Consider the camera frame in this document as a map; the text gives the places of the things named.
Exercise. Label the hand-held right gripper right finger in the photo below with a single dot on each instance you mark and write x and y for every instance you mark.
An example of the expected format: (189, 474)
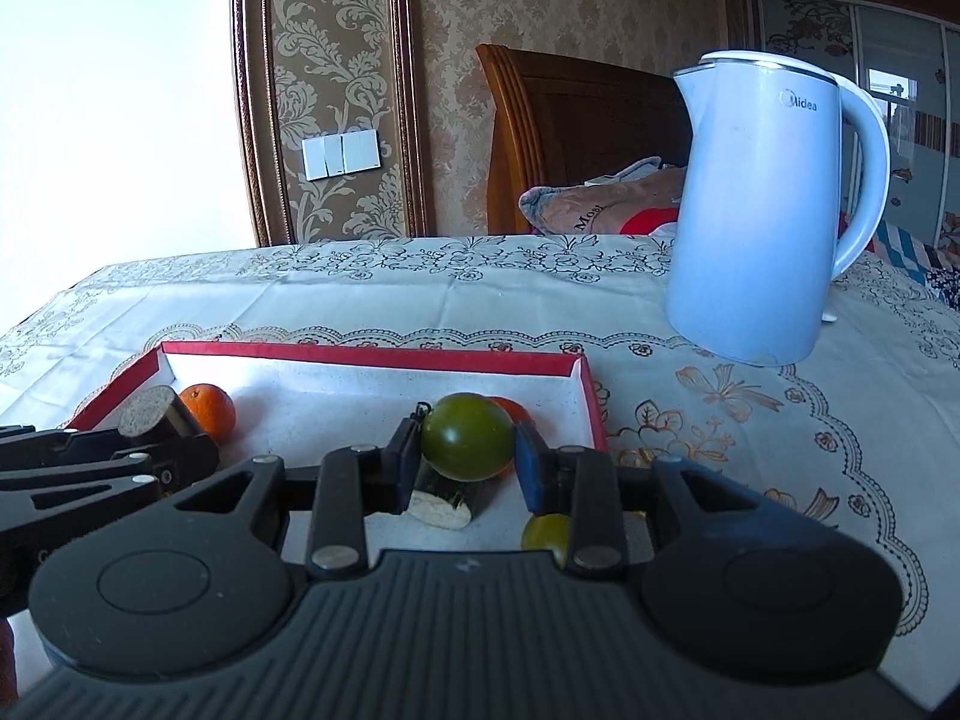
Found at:
(532, 465)

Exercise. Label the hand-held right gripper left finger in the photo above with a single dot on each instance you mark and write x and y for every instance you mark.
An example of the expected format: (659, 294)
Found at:
(405, 457)

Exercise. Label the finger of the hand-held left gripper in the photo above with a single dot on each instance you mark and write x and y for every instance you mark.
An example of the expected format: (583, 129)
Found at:
(112, 495)
(75, 442)

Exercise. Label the orange mandarin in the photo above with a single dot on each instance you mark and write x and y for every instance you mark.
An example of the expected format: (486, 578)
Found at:
(214, 409)
(514, 409)

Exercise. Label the dark sugarcane piece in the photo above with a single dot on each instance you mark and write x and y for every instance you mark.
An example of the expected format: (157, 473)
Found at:
(442, 506)
(146, 409)

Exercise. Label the dark green mandarin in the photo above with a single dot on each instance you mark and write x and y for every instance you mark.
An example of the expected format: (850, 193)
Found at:
(465, 435)

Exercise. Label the yellow-green mandarin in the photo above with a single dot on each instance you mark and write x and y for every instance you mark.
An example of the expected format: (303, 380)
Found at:
(547, 532)

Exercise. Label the red cardboard tray box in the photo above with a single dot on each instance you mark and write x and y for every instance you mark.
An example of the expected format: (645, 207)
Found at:
(337, 397)

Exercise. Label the brown plush blanket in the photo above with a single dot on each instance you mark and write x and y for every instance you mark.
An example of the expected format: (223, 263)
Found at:
(600, 206)

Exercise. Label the light blue electric kettle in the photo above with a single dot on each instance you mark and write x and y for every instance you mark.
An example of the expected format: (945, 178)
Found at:
(750, 225)

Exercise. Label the wooden bed headboard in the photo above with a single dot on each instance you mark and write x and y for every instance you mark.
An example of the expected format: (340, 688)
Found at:
(585, 127)

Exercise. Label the striped colourful bedding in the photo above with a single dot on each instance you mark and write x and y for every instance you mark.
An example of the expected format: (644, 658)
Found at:
(907, 255)

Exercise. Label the floral sliding door wardrobe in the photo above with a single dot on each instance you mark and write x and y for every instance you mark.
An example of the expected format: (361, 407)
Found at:
(810, 30)

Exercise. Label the white wall light switch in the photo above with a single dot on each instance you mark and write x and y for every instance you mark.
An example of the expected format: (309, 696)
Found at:
(341, 155)

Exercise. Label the wooden wall moulding frame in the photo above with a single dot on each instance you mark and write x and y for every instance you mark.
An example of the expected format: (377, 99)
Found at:
(409, 90)

